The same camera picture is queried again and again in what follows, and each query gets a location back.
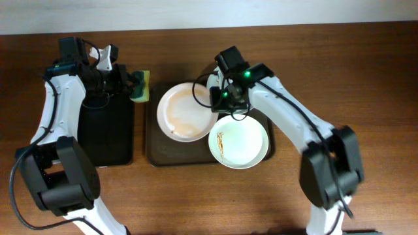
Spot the green yellow sponge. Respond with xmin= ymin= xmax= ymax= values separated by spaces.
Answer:
xmin=130 ymin=70 xmax=150 ymax=103

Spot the white plate bottom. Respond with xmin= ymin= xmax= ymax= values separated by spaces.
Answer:
xmin=208 ymin=114 xmax=270 ymax=170

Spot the white plate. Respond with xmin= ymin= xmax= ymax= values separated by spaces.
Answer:
xmin=208 ymin=114 xmax=270 ymax=170
xmin=157 ymin=82 xmax=218 ymax=142
xmin=206 ymin=67 xmax=253 ymax=110

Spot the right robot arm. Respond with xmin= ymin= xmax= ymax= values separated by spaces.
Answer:
xmin=210 ymin=46 xmax=364 ymax=234

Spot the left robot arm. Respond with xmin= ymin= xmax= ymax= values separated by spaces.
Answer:
xmin=8 ymin=37 xmax=150 ymax=234

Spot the black tray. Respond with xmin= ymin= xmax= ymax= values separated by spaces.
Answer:
xmin=78 ymin=93 xmax=135 ymax=167

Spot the brown tray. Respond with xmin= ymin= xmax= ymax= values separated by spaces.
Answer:
xmin=144 ymin=80 xmax=276 ymax=168

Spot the white plate top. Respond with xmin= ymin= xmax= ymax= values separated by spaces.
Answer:
xmin=206 ymin=67 xmax=253 ymax=110

